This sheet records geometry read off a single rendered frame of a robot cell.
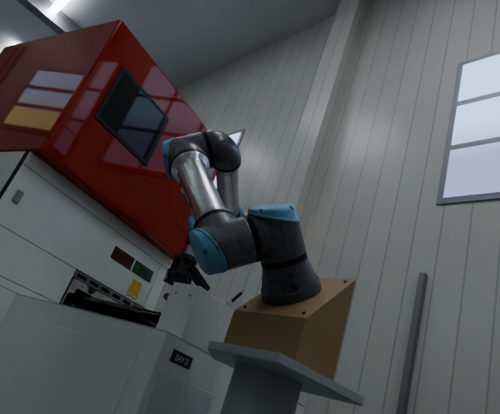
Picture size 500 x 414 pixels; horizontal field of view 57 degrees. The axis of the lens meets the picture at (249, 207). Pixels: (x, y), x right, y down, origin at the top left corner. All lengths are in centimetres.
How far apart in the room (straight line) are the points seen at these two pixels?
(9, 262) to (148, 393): 67
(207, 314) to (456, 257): 240
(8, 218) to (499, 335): 263
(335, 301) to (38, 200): 100
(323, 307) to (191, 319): 35
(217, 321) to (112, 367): 30
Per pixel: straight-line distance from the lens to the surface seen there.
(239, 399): 107
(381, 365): 334
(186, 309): 123
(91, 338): 131
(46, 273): 167
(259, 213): 108
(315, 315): 104
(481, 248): 339
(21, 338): 151
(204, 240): 105
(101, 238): 179
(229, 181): 152
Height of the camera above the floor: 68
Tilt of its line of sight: 24 degrees up
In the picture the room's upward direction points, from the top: 20 degrees clockwise
